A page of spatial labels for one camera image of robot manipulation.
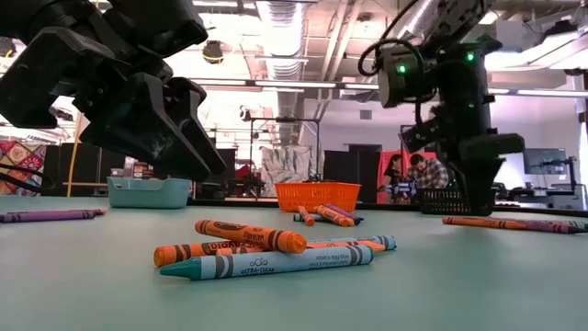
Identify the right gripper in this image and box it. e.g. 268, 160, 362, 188
399, 105, 525, 217

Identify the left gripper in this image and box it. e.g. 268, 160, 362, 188
0, 27, 212, 183

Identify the stack of boxes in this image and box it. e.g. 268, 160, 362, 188
121, 158, 155, 180

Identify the black plastic basket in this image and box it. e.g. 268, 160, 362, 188
416, 187, 460, 216

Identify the person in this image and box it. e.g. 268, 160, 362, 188
406, 153, 450, 189
379, 154, 410, 205

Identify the teal plastic bin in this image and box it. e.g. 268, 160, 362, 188
106, 176, 193, 210

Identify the black ceiling spotlight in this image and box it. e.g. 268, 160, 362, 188
201, 40, 225, 65

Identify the black monitor screen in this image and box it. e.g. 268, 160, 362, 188
522, 147, 568, 176

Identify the grey equipment box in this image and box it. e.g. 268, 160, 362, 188
550, 182, 588, 211

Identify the red cloth backdrop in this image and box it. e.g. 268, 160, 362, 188
376, 147, 437, 204

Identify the long ceiling light strip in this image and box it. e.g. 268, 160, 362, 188
0, 71, 588, 98

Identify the white patterned sheet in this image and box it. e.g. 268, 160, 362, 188
260, 145, 319, 199

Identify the colourful patterned cloth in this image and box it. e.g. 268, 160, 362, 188
0, 140, 46, 198

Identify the orange plastic basket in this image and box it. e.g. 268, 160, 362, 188
274, 181, 363, 213

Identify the green table mat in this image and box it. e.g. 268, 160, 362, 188
0, 195, 588, 331

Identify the black metal frame rig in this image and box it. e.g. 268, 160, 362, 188
249, 116, 322, 199

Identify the silver ventilation duct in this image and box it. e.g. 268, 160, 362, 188
255, 0, 305, 146

